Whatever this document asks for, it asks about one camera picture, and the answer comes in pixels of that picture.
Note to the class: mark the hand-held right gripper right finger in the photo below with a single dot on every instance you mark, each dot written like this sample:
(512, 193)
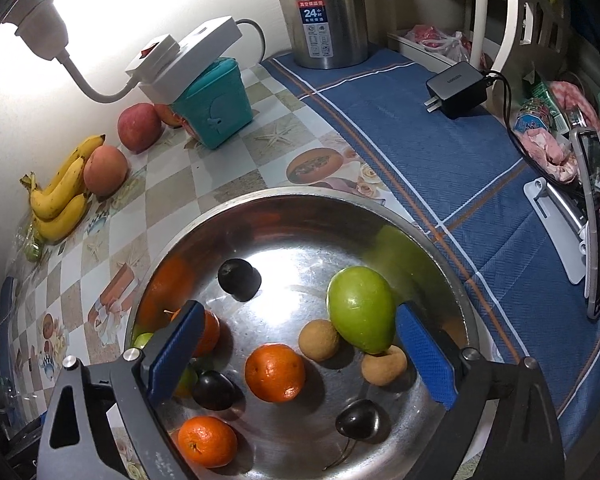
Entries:
(425, 355)

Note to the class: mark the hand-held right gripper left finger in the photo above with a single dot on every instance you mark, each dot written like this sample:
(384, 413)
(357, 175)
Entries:
(177, 350)

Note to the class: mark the orange with short stem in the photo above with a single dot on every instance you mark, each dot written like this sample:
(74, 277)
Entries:
(209, 335)

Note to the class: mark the small green mango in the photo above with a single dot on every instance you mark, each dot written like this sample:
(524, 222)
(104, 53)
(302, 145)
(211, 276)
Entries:
(142, 340)

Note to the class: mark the brown longan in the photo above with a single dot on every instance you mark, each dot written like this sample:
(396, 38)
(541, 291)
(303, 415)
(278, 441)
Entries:
(319, 340)
(384, 365)

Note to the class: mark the large green mango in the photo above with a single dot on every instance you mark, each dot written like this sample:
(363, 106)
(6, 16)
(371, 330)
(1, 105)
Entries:
(362, 310)

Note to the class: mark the dark plum with long stem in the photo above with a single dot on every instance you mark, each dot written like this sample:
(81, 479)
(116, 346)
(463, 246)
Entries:
(357, 420)

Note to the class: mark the steel basin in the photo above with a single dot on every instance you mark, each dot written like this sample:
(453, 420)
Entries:
(290, 240)

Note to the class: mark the plastic bag of green fruit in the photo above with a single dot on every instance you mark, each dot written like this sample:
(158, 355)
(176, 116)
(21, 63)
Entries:
(30, 251)

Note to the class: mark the red apple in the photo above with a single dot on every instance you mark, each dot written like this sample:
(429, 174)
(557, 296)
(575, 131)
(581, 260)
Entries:
(105, 170)
(139, 126)
(169, 114)

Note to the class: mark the banana bunch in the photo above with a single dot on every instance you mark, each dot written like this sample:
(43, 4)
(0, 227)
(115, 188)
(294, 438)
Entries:
(60, 195)

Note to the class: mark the blue striped cloth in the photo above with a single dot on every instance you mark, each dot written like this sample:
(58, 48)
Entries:
(430, 160)

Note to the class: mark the teal box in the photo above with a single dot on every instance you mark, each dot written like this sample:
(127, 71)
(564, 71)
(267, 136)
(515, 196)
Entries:
(215, 110)

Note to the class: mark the black charger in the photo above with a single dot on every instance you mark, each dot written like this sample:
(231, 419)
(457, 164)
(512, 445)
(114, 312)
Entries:
(457, 87)

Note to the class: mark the white power strip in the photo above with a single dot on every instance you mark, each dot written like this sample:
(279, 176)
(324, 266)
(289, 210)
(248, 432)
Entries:
(205, 45)

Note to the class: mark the red plastic bag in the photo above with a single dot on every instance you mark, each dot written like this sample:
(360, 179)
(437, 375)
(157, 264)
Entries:
(437, 40)

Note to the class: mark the white gooseneck lamp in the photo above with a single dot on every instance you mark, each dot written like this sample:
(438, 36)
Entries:
(35, 20)

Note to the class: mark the white chair frame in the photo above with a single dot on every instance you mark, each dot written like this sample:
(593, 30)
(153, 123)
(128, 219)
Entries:
(480, 20)

